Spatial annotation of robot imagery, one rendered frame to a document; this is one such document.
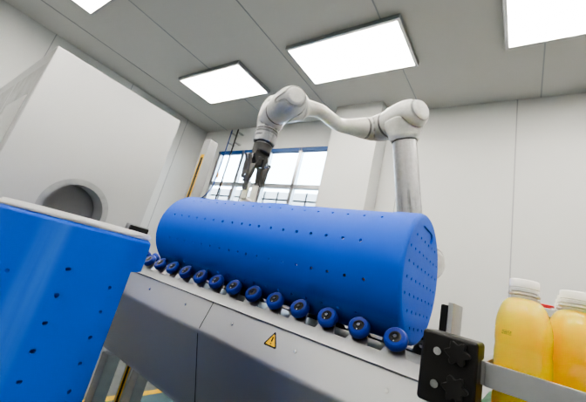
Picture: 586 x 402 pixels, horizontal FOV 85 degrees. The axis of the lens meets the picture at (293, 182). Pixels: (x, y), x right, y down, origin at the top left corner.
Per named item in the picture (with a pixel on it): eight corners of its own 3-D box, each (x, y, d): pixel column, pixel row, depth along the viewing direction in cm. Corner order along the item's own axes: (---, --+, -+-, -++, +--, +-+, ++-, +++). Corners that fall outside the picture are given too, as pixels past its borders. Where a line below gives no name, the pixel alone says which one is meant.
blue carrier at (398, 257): (204, 276, 130) (227, 211, 139) (430, 348, 77) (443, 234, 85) (141, 262, 109) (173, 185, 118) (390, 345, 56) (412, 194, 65)
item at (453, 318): (445, 366, 66) (450, 304, 70) (457, 371, 65) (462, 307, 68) (433, 369, 59) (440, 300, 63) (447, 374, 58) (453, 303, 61)
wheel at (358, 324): (354, 318, 68) (352, 312, 67) (374, 324, 65) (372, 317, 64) (345, 336, 65) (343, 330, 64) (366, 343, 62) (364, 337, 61)
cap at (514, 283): (520, 295, 52) (520, 283, 52) (546, 298, 48) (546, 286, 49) (503, 289, 51) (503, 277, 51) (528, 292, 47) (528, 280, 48)
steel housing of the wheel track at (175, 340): (68, 291, 195) (91, 236, 204) (465, 542, 62) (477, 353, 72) (10, 285, 173) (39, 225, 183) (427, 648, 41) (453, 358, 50)
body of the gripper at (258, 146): (262, 149, 132) (257, 170, 130) (249, 139, 126) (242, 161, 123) (276, 148, 128) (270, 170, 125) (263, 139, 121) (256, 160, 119)
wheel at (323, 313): (324, 310, 72) (322, 303, 71) (342, 315, 70) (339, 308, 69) (315, 325, 69) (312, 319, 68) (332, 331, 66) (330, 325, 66)
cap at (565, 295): (578, 304, 46) (578, 291, 47) (552, 301, 50) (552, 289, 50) (601, 310, 47) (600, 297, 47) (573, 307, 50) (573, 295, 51)
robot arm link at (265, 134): (251, 127, 128) (247, 140, 126) (268, 125, 122) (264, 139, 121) (265, 138, 135) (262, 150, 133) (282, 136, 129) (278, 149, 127)
